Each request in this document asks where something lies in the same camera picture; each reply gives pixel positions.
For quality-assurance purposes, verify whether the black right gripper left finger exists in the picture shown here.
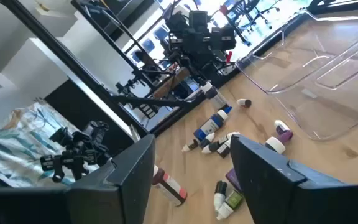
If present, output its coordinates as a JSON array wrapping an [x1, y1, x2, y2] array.
[[0, 134, 157, 224]]

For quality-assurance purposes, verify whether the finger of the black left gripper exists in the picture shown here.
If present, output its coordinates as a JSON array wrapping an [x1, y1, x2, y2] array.
[[165, 14, 186, 52], [211, 26, 237, 51]]

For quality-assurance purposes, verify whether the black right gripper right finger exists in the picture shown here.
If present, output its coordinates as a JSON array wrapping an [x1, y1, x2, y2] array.
[[230, 134, 358, 224]]

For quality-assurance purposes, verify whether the small purple food coloring bottle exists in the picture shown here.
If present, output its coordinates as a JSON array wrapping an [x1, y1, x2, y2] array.
[[274, 120, 291, 135], [265, 130, 294, 155]]

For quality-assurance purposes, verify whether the small green food coloring bottle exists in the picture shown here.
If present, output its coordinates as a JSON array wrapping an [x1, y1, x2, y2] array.
[[216, 190, 245, 221]]

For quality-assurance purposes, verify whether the large black food coloring bottle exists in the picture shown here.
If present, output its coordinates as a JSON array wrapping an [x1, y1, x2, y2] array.
[[200, 81, 229, 110]]

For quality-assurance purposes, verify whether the large purple food coloring bottle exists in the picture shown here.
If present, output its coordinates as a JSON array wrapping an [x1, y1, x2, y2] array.
[[225, 167, 242, 192]]

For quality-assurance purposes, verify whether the small brown food coloring bottle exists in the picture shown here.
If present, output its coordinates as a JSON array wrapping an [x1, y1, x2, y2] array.
[[236, 98, 252, 109]]

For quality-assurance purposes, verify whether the small black food coloring bottle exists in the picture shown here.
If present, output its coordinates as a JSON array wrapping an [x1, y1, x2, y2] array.
[[216, 131, 241, 159], [199, 132, 216, 149], [213, 180, 229, 212], [201, 136, 228, 155]]

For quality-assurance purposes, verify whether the large blue food coloring bottle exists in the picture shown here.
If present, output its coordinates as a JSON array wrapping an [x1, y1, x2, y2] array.
[[193, 105, 233, 146]]

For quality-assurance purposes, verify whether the small red food coloring bottle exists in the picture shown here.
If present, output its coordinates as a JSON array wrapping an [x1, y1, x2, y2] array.
[[152, 164, 188, 207]]

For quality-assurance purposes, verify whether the clear plastic bin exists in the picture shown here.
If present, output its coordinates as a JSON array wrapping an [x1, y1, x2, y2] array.
[[234, 11, 358, 142]]

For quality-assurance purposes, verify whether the white bottle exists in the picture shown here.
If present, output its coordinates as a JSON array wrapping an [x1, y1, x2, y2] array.
[[181, 139, 200, 152]]

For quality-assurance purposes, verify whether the black office chair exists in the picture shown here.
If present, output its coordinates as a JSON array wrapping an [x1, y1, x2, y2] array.
[[221, 0, 281, 47]]

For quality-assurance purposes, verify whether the brown wooden board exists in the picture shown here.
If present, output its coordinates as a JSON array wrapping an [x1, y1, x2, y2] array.
[[152, 67, 191, 100]]

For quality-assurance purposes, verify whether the teal patterned cloth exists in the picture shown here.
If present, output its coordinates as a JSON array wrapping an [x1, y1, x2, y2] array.
[[0, 99, 104, 188]]

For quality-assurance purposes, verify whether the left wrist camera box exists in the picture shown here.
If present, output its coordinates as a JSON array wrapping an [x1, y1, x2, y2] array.
[[188, 10, 210, 29]]

